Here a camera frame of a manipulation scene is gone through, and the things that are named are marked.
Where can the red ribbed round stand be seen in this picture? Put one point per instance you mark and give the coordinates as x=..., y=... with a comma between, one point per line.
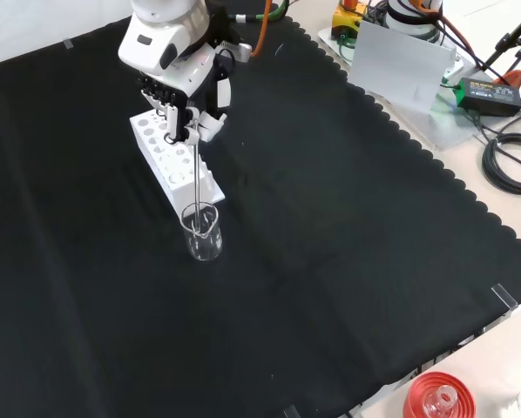
x=417, y=392

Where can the clear glass graduated beaker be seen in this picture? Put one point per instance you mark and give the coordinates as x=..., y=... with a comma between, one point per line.
x=206, y=250

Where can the black power adapter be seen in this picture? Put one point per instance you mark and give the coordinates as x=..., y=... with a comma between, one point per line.
x=487, y=93

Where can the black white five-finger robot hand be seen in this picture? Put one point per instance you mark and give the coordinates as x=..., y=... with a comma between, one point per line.
x=156, y=48

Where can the pale grey board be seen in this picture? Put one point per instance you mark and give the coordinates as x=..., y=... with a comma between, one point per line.
x=395, y=65

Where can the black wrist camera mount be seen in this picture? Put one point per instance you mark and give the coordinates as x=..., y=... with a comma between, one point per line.
x=225, y=26

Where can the yellow stop button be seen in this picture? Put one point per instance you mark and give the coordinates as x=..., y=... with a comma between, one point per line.
x=347, y=24

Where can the white test tube rack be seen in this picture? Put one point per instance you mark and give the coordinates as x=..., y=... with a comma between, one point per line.
x=177, y=183

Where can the clear glass stirring rod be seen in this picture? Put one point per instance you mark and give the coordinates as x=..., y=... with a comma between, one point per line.
x=197, y=183

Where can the clear glass flask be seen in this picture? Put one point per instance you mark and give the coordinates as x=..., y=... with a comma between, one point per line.
x=437, y=407

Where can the clear acrylic cloth clip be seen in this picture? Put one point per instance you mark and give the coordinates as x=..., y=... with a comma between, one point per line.
x=68, y=44
x=290, y=412
x=504, y=298

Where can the black tripod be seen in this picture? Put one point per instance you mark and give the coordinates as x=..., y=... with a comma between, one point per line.
x=504, y=41

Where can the black bench cloth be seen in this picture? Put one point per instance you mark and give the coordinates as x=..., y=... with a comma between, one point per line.
x=330, y=217

